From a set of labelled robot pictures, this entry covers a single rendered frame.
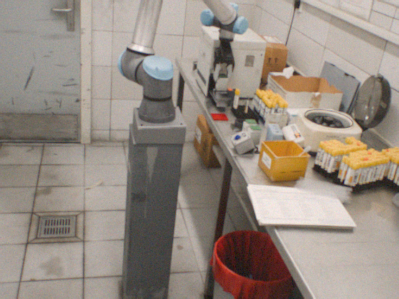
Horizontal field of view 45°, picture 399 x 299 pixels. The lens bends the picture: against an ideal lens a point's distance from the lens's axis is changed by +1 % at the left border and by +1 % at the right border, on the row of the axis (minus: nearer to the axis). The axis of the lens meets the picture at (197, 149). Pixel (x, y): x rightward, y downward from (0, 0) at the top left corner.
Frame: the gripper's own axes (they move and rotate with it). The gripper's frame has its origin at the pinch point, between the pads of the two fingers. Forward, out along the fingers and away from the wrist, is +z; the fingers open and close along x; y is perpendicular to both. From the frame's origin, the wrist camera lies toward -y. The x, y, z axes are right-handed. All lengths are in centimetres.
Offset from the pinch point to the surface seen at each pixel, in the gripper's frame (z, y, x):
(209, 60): -6.2, 11.3, 4.4
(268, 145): 4, -63, -2
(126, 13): -1, 140, 35
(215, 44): -14.6, 9.1, 3.0
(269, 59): 1, 45, -40
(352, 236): 12, -108, -15
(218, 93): 5.8, -2.6, 1.5
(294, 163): 5, -75, -8
